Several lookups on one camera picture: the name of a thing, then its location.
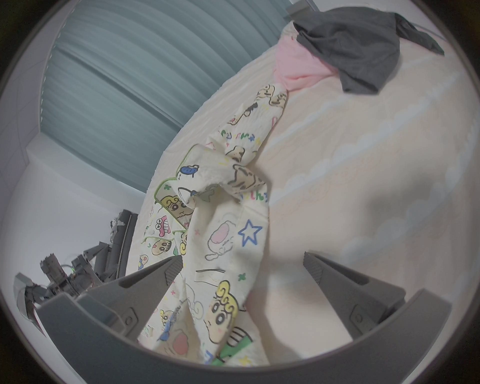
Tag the bed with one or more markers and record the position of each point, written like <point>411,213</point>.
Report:
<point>356,150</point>

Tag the pink garment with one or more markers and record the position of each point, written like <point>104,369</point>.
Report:
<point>296,67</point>

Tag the blue-green curtain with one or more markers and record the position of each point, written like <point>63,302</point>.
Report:
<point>168,48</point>
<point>105,123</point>

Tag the black chest of drawers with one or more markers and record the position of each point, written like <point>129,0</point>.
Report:
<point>125,240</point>

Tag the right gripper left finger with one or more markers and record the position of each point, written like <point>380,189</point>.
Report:
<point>135,296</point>

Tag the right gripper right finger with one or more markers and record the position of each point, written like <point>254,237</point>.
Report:
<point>348,296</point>

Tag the white printed pyjama top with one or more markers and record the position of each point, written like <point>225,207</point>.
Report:
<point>225,240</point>

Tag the black garment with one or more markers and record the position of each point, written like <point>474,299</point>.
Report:
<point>348,45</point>

